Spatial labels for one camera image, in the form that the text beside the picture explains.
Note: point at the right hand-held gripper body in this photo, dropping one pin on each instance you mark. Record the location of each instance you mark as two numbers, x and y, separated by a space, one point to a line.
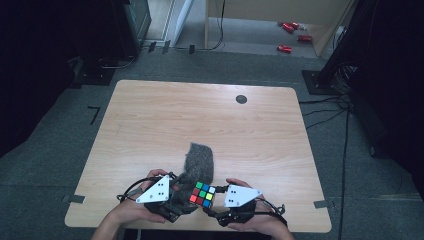
241 196

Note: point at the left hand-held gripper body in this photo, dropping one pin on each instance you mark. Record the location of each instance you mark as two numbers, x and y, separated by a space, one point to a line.
156 191

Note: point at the multicoloured puzzle cube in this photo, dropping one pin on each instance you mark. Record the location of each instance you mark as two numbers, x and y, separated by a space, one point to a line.
202 195

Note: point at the grey fuzzy cloth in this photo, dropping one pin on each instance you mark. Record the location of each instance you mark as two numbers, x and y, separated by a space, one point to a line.
200 163

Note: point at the person's left hand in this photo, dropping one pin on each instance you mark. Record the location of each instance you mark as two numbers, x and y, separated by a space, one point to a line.
131 211

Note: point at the dark round table grommet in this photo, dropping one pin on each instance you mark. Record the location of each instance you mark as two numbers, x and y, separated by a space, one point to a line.
241 99

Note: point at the black tape piece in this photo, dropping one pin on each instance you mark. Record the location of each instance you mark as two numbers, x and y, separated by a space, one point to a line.
166 46
151 46
191 49

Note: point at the black metal stand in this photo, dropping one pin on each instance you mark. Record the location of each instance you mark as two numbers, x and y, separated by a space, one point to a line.
311 81

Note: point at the red can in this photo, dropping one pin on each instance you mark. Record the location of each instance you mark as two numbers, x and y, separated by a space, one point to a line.
284 49
305 38
288 28
295 25

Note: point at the white panel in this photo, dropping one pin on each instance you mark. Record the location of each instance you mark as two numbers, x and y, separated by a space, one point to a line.
182 20

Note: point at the black cabinet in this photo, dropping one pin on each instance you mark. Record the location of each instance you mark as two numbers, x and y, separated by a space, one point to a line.
128 26

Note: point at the dark curtain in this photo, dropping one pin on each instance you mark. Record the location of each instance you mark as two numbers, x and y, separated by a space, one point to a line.
396 83
40 66

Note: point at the black stand base plate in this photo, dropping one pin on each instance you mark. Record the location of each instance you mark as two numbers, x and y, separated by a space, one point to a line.
96 76

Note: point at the light wooden desk frame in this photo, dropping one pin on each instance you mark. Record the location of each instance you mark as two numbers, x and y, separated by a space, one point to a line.
266 8

